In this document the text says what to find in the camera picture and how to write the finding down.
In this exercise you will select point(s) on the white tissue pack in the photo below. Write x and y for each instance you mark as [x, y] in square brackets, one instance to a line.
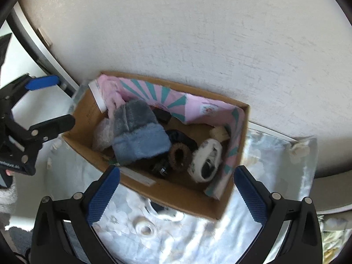
[133, 174]

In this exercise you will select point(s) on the floral light blue cloth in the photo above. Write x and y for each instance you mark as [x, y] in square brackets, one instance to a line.
[284, 167]

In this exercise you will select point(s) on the white door frame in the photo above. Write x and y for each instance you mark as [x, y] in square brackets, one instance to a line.
[35, 46]

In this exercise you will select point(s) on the beige round jar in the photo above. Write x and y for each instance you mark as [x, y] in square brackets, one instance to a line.
[219, 133]

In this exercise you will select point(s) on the grey sofa cushion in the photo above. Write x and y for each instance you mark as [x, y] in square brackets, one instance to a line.
[332, 194]

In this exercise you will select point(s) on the pink fluffy sock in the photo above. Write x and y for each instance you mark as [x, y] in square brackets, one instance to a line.
[109, 88]

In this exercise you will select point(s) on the pink cardboard box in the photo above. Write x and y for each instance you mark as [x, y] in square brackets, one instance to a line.
[194, 112]

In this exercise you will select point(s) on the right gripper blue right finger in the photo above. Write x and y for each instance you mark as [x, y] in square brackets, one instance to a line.
[253, 192]

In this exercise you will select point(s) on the grey fluffy clothing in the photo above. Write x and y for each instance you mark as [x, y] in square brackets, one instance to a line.
[19, 240]

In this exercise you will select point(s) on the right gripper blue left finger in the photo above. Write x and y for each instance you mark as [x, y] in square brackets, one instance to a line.
[99, 193]

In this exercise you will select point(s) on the white tape roll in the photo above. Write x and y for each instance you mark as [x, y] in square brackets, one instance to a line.
[144, 227]

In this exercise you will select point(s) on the clear plastic container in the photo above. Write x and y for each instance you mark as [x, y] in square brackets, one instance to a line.
[103, 135]

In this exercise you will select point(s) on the small black box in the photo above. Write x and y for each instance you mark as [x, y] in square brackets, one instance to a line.
[162, 116]

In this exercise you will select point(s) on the white patterned sock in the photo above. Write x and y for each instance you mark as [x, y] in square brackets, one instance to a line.
[206, 161]
[163, 213]

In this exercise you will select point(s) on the brown scrunchie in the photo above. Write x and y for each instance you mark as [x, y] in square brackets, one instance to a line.
[180, 157]

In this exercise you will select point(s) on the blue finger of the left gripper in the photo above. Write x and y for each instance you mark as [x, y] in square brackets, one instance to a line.
[50, 129]
[42, 82]

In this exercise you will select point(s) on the blue grey fluffy sock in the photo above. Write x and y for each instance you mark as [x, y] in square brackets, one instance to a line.
[137, 133]

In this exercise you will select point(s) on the red black box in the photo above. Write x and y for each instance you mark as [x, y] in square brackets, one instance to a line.
[158, 166]

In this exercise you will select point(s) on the floral yellow blanket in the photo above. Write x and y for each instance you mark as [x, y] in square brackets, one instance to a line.
[335, 233]

